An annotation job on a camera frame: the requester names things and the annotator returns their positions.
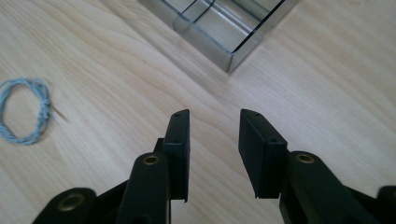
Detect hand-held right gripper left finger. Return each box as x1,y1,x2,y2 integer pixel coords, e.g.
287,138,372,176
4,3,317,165
115,108,191,224

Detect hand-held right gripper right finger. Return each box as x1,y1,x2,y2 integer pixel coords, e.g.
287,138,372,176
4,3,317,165
238,108,379,224

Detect clear acrylic organizer box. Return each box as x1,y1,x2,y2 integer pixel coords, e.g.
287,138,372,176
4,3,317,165
137,0,301,74

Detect light blue string loop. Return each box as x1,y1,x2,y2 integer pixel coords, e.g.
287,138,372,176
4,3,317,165
0,77,54,147

